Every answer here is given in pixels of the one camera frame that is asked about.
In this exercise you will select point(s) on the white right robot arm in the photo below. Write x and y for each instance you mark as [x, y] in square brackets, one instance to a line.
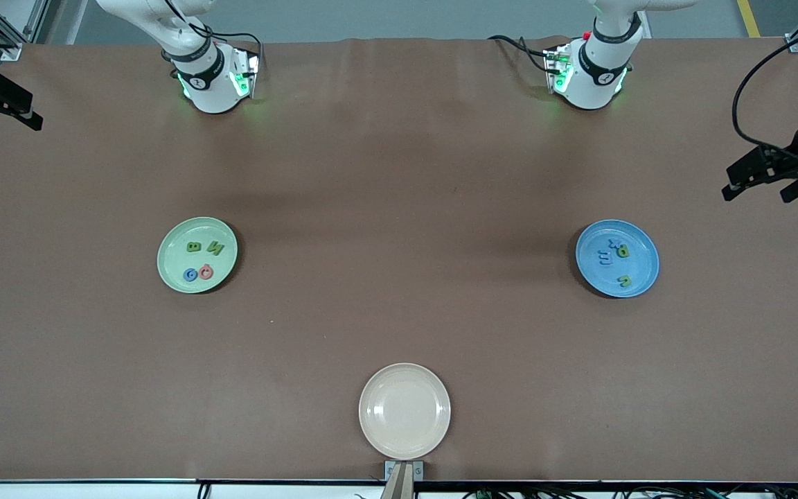
[212, 90]

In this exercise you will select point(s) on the green letter N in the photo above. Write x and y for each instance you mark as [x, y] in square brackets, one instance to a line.
[215, 248]

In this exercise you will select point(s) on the green letter B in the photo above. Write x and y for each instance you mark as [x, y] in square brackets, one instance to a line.
[194, 247]

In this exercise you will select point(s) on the blue plate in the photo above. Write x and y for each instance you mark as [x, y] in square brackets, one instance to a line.
[641, 267]

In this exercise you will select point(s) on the light green plate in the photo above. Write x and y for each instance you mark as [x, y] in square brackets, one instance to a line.
[177, 253]

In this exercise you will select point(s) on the red letter Q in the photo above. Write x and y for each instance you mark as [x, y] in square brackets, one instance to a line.
[201, 272]

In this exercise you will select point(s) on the blue letter m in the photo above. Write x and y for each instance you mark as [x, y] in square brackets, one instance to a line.
[605, 260]

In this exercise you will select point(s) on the brown table cover mat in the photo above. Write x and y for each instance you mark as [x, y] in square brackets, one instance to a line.
[399, 173]

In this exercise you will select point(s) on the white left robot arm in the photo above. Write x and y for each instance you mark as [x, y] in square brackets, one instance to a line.
[589, 83]

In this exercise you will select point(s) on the beige plate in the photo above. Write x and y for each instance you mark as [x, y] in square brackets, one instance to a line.
[404, 411]

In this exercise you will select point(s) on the aluminium camera post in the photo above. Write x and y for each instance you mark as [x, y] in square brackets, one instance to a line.
[399, 488]

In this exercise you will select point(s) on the blue letter G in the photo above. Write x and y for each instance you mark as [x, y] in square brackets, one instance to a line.
[185, 275]

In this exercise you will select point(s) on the grey metal mount bracket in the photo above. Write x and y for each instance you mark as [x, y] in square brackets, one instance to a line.
[388, 471]

